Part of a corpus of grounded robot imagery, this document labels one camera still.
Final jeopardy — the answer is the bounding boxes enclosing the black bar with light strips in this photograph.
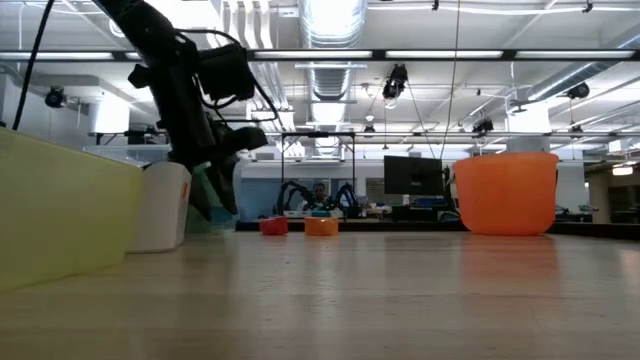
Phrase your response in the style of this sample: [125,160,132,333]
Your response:
[0,48,640,63]

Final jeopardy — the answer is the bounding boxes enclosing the white plastic bin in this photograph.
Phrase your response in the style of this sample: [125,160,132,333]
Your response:
[126,160,193,254]

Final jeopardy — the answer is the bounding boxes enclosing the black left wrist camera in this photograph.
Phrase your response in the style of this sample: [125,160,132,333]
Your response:
[196,42,257,102]

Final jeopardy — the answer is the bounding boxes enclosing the yellow translucent tray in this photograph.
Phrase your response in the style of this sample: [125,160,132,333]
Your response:
[0,127,145,292]

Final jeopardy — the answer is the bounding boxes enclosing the silver air duct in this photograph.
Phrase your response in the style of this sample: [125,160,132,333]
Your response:
[298,0,369,101]

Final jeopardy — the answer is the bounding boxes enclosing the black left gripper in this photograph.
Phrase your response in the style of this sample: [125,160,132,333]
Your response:
[127,63,270,222]

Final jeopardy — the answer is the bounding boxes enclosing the person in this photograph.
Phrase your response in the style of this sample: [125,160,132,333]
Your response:
[311,182,330,209]

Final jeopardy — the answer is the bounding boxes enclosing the clear plastic container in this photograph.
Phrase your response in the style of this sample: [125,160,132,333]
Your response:
[82,143,244,235]

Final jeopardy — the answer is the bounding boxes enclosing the orange pumpkin bucket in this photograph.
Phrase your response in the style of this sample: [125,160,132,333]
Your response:
[451,152,560,237]

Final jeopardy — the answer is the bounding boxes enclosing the thin hanging cable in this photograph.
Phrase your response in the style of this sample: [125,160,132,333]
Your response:
[439,0,461,161]

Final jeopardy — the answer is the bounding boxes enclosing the black gantry frame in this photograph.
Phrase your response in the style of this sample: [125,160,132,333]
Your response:
[279,130,511,221]

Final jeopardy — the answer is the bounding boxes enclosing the black hanging cable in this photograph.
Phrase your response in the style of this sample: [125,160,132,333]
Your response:
[12,0,57,132]

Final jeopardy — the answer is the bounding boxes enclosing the black computer monitor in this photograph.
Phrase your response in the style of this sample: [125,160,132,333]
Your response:
[383,155,445,197]

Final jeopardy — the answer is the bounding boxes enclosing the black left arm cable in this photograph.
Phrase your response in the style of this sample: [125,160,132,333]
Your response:
[174,28,281,126]

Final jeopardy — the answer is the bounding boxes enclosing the red big building block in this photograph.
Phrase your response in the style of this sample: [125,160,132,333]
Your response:
[259,215,290,237]

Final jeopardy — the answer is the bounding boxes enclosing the orange big building block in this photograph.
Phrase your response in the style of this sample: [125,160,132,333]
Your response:
[304,216,340,237]

